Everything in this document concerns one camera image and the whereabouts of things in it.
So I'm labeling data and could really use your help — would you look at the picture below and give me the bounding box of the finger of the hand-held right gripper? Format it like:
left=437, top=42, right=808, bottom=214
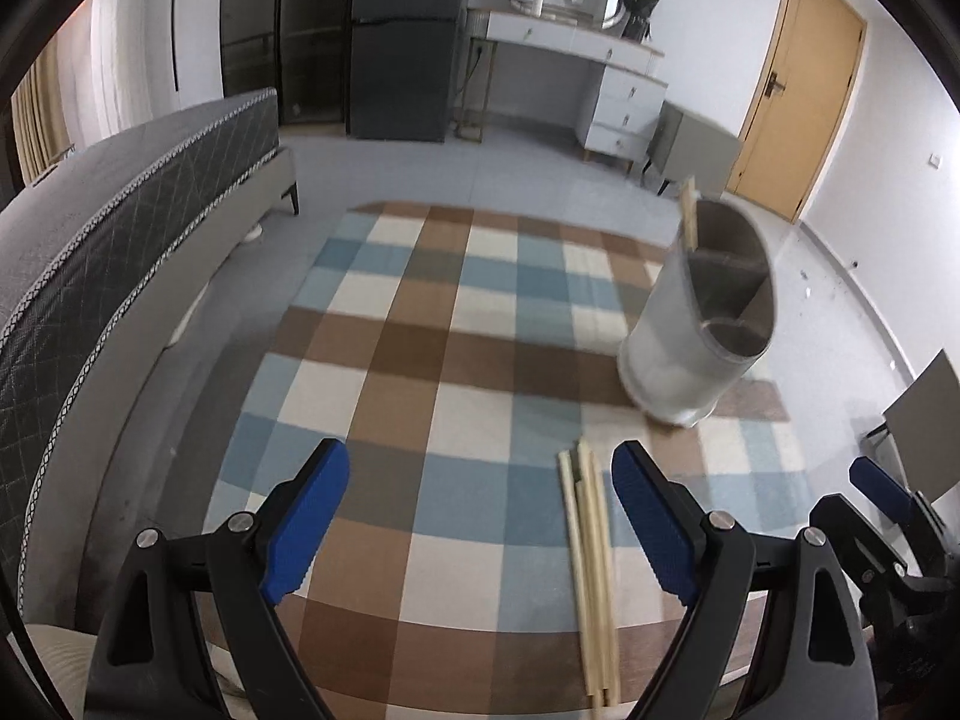
left=808, top=493, right=927, bottom=616
left=849, top=456, right=931, bottom=524

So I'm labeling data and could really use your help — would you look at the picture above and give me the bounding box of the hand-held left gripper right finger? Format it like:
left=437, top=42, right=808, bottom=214
left=611, top=440, right=878, bottom=720

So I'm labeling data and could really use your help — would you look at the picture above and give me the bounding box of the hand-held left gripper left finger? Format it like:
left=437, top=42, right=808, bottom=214
left=82, top=437, right=351, bottom=720

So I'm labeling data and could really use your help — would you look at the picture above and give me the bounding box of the white oval utensil holder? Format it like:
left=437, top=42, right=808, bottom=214
left=616, top=197, right=776, bottom=428

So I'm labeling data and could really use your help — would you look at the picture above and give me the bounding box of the grey chair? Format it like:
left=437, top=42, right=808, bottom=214
left=866, top=349, right=960, bottom=496

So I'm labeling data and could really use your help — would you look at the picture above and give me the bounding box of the checkered tablecloth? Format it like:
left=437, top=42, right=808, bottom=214
left=199, top=201, right=792, bottom=713

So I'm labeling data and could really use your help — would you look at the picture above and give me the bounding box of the grey quilted bed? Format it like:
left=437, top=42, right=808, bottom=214
left=15, top=146, right=301, bottom=631

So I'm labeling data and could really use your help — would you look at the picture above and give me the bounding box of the grey nightstand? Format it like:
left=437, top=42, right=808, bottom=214
left=646, top=103, right=743, bottom=200

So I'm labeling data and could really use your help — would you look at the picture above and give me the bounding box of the wooden door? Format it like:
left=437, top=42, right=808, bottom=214
left=724, top=0, right=869, bottom=224

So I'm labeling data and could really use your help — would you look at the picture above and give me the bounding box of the white dressing table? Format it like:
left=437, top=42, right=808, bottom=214
left=465, top=7, right=668, bottom=166

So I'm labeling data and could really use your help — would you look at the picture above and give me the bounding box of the dark grey refrigerator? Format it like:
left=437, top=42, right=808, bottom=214
left=347, top=0, right=473, bottom=143

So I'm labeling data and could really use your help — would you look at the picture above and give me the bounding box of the beige curtain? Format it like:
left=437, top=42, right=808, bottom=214
left=11, top=45, right=72, bottom=185

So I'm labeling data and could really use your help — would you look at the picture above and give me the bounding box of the dark glass cabinet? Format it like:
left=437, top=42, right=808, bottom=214
left=221, top=0, right=357, bottom=125

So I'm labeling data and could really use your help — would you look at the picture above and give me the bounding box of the white wardrobe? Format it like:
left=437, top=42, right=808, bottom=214
left=90, top=0, right=226, bottom=143

